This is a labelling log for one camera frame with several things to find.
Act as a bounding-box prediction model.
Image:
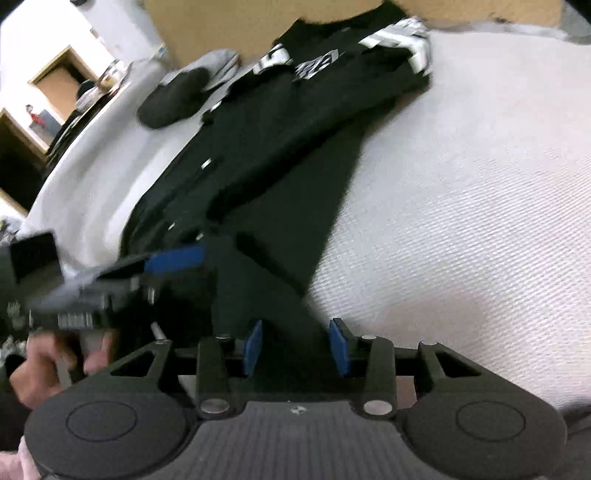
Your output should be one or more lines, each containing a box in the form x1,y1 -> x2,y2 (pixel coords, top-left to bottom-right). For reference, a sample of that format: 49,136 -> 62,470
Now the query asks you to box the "black white-printed sweatshirt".
117,7 -> 435,370

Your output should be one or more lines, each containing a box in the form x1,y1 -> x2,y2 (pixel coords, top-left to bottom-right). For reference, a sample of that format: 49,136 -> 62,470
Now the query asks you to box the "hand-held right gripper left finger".
69,320 -> 264,416

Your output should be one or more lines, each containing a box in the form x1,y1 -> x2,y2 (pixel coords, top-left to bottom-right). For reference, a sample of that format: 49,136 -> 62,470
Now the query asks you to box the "wooden door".
0,45 -> 116,158

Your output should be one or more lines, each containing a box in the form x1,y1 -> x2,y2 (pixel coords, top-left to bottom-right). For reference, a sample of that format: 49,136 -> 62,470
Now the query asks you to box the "person's pink clothing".
0,450 -> 40,480

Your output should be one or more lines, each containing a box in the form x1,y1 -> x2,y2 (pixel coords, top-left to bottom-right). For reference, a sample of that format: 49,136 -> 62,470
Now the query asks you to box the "person's left hand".
9,331 -> 121,410

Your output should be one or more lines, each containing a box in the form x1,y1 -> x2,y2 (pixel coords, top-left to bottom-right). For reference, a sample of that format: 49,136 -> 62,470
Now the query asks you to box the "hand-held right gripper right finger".
329,318 -> 522,415

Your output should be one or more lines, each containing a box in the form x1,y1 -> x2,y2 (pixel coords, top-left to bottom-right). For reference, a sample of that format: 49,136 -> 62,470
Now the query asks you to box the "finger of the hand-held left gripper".
97,246 -> 207,291
139,268 -> 218,324

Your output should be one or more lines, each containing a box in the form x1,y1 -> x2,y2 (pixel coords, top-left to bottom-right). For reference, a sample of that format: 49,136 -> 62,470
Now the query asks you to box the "black folded garment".
137,68 -> 211,130

